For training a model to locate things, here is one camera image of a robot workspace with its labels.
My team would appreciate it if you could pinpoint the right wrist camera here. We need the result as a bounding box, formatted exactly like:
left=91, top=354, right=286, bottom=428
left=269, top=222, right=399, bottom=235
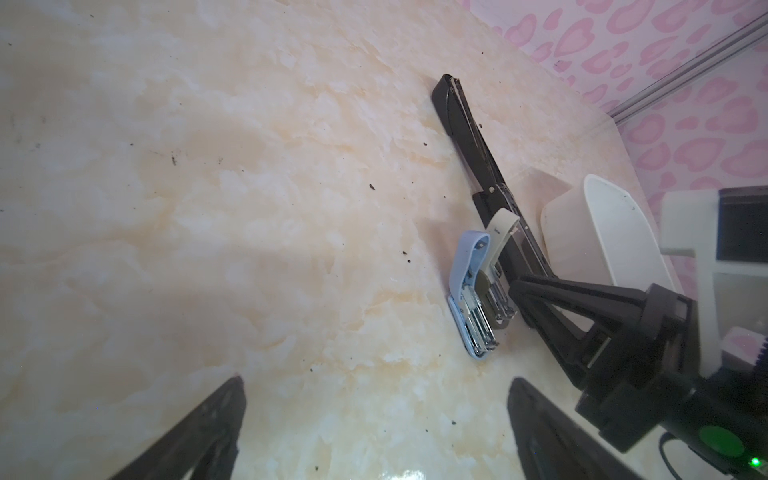
left=660, top=186, right=767, bottom=378

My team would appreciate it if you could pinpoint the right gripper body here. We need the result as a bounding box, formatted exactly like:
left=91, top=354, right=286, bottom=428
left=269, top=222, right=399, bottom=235
left=576, top=284, right=700, bottom=453

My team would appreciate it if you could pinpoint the blue mini stapler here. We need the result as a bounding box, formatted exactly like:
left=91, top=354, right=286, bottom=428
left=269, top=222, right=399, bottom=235
left=447, top=230, right=498, bottom=360

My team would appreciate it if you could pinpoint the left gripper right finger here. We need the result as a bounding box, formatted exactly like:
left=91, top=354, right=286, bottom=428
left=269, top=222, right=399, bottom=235
left=507, top=377, right=638, bottom=480

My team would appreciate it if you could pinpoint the white plastic tray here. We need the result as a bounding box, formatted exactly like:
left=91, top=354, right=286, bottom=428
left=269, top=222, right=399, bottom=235
left=539, top=173, right=679, bottom=331

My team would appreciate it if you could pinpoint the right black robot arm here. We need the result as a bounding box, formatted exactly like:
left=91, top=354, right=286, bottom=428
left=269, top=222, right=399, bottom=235
left=509, top=276, right=767, bottom=479

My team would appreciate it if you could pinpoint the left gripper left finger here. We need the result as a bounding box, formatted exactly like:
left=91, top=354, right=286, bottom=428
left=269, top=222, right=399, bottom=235
left=111, top=376, right=247, bottom=480

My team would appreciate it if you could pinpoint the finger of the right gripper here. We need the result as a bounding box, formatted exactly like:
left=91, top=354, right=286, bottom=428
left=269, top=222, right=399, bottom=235
left=512, top=293, right=606, bottom=387
left=509, top=276, right=647, bottom=318

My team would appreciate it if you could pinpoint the beige mini stapler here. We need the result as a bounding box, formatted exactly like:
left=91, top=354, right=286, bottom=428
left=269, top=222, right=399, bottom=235
left=475, top=208, right=520, bottom=330

